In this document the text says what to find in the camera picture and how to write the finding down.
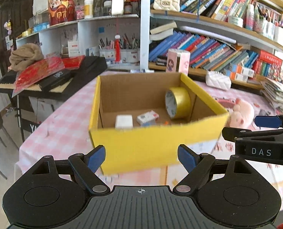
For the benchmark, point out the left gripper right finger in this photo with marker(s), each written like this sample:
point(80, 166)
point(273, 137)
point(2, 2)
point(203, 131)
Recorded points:
point(200, 170)

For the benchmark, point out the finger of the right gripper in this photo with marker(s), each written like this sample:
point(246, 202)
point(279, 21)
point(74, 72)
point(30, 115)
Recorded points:
point(269, 121)

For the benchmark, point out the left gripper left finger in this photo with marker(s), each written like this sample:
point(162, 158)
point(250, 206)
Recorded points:
point(82, 170)

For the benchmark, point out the gold tape roll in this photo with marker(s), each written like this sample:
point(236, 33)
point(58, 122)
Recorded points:
point(177, 103)

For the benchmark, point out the small white red box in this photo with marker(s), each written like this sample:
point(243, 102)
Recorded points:
point(148, 118)

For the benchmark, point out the stack of papers and notebooks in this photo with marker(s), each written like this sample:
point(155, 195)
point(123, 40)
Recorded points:
point(273, 92)

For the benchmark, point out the pink plush pig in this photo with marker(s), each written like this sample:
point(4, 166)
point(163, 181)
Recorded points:
point(242, 114)

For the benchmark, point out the pink checkered desk mat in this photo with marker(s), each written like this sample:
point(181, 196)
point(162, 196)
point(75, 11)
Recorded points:
point(65, 132)

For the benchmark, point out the orange white box upper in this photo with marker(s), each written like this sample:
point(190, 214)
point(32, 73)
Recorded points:
point(241, 70)

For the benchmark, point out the orange white box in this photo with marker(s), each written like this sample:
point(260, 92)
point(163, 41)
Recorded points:
point(241, 70)
point(236, 75)

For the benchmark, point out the red dictionary books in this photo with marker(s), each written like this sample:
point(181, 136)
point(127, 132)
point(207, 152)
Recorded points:
point(266, 63)

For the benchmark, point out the white eraser block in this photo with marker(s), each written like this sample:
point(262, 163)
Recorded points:
point(124, 122)

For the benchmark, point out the orange white box lower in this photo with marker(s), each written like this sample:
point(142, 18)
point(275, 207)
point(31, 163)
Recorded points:
point(236, 75)

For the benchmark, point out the white quilted purse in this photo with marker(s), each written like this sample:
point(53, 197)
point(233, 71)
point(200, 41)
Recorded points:
point(218, 80)

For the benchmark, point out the yellow cardboard box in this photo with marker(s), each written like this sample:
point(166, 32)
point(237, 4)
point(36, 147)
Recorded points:
point(150, 146)

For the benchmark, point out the black keyboard piano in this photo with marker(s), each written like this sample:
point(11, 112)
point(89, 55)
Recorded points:
point(65, 83)

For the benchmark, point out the row of leaning books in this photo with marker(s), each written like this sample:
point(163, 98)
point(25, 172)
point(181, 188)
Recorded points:
point(207, 53)

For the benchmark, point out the white bookshelf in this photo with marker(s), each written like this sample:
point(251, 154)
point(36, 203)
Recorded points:
point(222, 28)

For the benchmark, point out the red plastic bag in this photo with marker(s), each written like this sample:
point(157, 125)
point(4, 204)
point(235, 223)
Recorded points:
point(42, 69)

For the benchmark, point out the pink cylindrical cup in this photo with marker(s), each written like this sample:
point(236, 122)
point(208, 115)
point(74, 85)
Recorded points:
point(178, 61)

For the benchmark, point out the beige cloth bundle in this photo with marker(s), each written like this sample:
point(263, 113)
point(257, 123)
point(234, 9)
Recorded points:
point(24, 56)

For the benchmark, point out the red tassel ornament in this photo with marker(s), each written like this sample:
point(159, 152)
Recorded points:
point(117, 49)

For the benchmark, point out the cream quilted handbag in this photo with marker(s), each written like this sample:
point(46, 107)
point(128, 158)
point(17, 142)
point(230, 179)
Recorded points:
point(167, 5)

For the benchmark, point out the fortune god decoration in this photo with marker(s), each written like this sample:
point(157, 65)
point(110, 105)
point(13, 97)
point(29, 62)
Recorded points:
point(61, 11)

